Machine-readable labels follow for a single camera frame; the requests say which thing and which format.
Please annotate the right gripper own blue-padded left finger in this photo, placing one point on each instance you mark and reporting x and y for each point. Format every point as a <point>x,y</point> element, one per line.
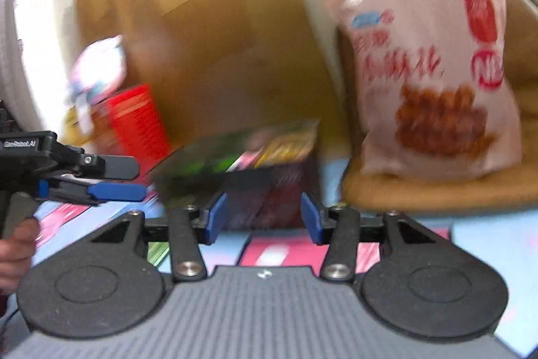
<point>185,227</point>

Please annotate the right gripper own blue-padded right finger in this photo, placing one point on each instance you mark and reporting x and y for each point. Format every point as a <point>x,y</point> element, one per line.
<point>341,228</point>

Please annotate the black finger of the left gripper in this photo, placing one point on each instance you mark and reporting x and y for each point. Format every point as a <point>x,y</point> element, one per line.
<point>110,167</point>

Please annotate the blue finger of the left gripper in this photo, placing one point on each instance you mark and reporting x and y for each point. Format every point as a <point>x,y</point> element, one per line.
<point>76,192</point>

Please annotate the person's left hand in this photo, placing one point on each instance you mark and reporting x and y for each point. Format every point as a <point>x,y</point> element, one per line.
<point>16,254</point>

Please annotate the red snack box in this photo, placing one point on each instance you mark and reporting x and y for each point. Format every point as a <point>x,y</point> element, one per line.
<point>129,124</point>

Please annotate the yellow duck plush toy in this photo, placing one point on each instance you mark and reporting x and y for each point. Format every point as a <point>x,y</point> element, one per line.
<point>78,128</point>

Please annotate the dark green-topped storage box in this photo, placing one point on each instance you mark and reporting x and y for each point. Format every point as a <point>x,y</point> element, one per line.
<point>261,174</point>

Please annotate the pink blue plush toy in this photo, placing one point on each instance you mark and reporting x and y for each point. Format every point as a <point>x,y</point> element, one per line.
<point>99,71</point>

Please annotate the pink fried dough snack bag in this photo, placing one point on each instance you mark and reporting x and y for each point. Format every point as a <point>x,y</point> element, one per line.
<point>432,97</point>

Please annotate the brown cardboard box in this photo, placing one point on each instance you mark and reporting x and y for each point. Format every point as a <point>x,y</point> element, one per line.
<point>221,65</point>

